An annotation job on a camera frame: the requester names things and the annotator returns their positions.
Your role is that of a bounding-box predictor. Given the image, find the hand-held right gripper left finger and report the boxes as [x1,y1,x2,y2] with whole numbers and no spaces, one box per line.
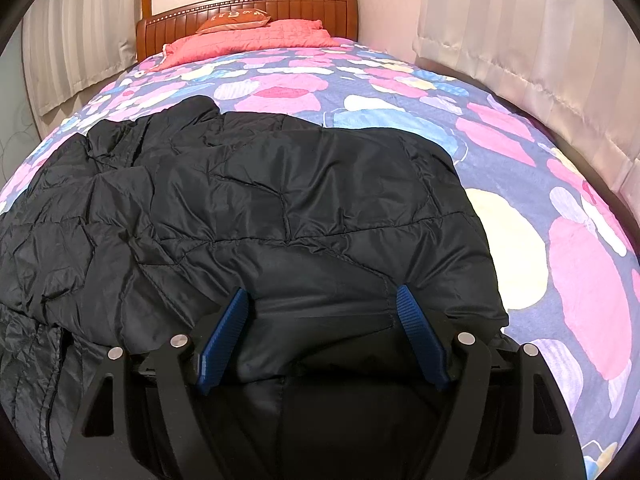
[60,287,256,480]

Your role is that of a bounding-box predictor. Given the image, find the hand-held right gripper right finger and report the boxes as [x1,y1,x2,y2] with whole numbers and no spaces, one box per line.
[396,284,587,480]

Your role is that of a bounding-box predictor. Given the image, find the black puffer jacket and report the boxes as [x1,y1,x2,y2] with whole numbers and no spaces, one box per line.
[0,94,511,480]

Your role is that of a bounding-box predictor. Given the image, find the dotted colourful bedspread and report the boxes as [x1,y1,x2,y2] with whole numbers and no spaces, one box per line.
[0,40,640,480]

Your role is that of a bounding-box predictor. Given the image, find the pink quilted blanket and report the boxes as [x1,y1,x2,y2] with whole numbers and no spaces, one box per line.
[150,18,358,72]

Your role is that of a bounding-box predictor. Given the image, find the beige striped curtain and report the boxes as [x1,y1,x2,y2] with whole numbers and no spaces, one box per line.
[412,0,640,201]
[20,0,146,116]

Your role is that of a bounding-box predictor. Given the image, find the orange pillow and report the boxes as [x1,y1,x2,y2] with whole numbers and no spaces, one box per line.
[195,9,272,36]

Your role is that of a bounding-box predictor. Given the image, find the wooden headboard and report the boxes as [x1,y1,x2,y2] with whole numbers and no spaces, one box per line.
[136,0,360,63]

